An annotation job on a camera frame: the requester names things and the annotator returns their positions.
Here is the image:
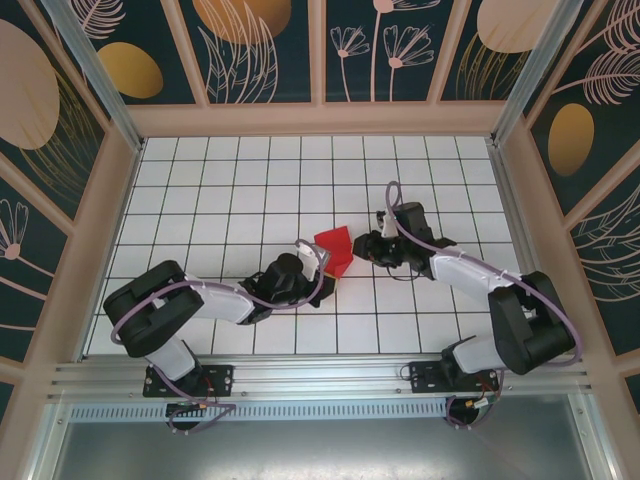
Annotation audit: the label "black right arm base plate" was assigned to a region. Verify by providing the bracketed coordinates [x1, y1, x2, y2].
[408, 357, 500, 394]

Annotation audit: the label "long aluminium mounting rail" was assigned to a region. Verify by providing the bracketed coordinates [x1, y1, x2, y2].
[47, 353, 594, 401]

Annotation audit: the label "slotted grey cable tray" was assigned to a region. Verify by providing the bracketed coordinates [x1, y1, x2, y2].
[67, 403, 576, 424]

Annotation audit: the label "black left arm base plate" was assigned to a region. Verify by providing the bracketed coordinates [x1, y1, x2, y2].
[142, 352, 236, 399]

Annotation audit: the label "small circuit board with connector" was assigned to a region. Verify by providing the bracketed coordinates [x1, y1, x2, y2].
[166, 398, 214, 416]

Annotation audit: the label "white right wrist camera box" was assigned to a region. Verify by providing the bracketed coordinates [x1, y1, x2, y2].
[375, 209, 400, 239]

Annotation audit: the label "aluminium corner post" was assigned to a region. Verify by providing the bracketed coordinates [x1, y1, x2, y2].
[489, 0, 586, 146]
[39, 0, 146, 154]

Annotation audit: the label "grey metal plate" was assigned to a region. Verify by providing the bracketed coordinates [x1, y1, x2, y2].
[29, 419, 616, 480]

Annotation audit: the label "wall panel with single flower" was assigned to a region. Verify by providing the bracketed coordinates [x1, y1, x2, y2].
[0, 169, 69, 364]

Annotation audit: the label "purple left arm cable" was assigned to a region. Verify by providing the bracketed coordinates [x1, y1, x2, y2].
[109, 238, 325, 436]

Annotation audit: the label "red paper sheet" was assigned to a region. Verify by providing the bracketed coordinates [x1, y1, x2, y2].
[313, 225, 355, 279]

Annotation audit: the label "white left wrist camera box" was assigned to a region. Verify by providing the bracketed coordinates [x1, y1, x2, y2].
[295, 239, 332, 281]

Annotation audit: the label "wall panel with peach circle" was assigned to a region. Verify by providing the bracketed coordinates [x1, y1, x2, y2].
[439, 0, 556, 101]

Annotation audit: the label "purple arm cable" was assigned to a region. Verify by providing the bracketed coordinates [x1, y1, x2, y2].
[109, 238, 325, 436]
[384, 180, 586, 432]

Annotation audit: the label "aluminium side rail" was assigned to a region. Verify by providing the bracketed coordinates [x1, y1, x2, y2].
[487, 139, 569, 356]

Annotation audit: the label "wall panel with gold oval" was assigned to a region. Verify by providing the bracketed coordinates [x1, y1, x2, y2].
[528, 0, 640, 216]

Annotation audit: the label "wall panel with yellow oval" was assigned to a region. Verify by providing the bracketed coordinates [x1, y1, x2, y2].
[69, 0, 197, 106]

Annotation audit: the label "wall panel with gold lines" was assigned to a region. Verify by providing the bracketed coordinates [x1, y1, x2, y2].
[0, 4, 107, 224]

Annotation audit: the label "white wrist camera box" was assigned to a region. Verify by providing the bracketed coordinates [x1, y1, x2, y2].
[375, 209, 400, 239]
[295, 239, 332, 281]

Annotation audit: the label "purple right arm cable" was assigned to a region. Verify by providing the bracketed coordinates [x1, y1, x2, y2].
[384, 180, 586, 432]

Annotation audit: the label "wall panel with leaf outlines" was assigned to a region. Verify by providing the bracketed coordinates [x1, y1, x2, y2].
[179, 0, 312, 105]

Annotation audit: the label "wall panel with fern outlines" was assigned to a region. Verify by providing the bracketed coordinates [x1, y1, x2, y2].
[569, 159, 640, 357]

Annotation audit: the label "wall panel with flower outlines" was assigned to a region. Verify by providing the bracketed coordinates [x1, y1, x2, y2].
[324, 0, 454, 104]

